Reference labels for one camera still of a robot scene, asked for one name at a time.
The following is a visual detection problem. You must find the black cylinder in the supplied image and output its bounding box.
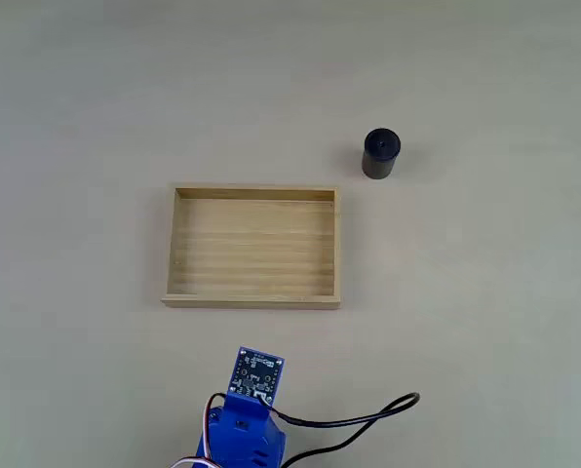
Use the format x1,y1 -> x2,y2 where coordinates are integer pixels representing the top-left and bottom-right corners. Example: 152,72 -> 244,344
361,128 -> 403,180

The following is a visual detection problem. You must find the wooden box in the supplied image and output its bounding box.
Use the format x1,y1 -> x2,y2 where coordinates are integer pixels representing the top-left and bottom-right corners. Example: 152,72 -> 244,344
161,183 -> 343,311

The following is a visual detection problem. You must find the white red servo cable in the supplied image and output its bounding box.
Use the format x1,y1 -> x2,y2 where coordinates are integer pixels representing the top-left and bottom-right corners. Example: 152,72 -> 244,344
167,392 -> 226,468

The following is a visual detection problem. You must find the blue camera circuit board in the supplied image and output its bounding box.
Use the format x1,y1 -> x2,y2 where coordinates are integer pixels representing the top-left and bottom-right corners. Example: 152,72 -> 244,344
227,346 -> 287,407

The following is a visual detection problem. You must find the black camera cable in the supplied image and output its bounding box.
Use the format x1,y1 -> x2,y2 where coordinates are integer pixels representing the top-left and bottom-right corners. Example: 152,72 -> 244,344
259,392 -> 422,468

